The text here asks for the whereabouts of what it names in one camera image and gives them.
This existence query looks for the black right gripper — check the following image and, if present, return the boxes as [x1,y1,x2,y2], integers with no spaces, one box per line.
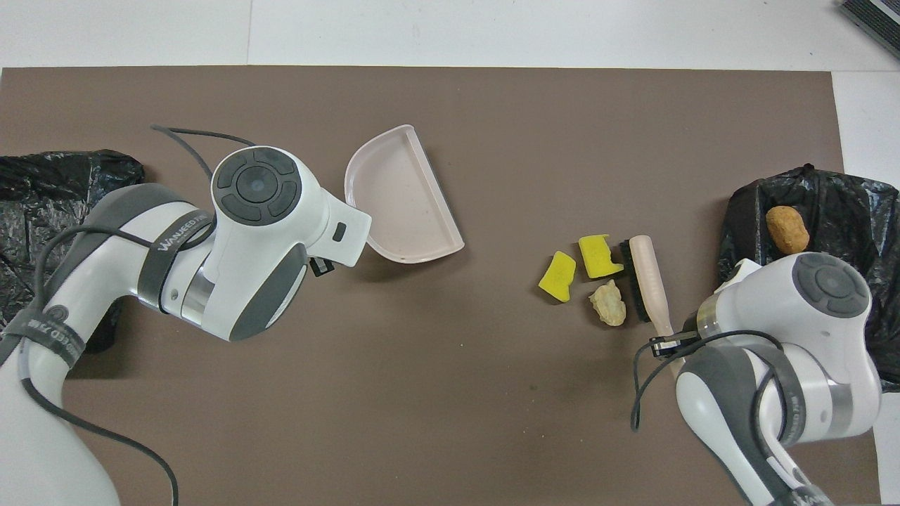
[650,313,704,354]

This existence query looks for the beige hand brush black bristles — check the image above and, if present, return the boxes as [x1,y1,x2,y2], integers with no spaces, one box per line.
[619,235,677,338]

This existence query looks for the pale bread piece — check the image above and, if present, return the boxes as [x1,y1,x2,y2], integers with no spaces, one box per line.
[589,279,627,327]

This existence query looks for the beige plastic dustpan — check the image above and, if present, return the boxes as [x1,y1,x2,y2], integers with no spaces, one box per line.
[344,124,465,265]

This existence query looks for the notched yellow sponge piece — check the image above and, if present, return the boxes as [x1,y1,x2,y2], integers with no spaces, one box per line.
[578,234,625,279]

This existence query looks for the brown peanut-shaped bread toy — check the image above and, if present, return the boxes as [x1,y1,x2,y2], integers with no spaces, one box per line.
[765,206,811,255]

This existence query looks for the bin with black bag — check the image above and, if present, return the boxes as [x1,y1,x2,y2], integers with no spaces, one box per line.
[717,164,900,394]
[0,149,146,356]

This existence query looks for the plain yellow sponge piece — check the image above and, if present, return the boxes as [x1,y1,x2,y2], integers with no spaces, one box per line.
[538,250,578,304]

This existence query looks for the brown table mat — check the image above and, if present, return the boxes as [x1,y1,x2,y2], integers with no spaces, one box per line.
[0,66,881,506]

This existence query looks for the dark left arm cable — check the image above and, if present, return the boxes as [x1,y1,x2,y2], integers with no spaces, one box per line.
[20,124,257,506]

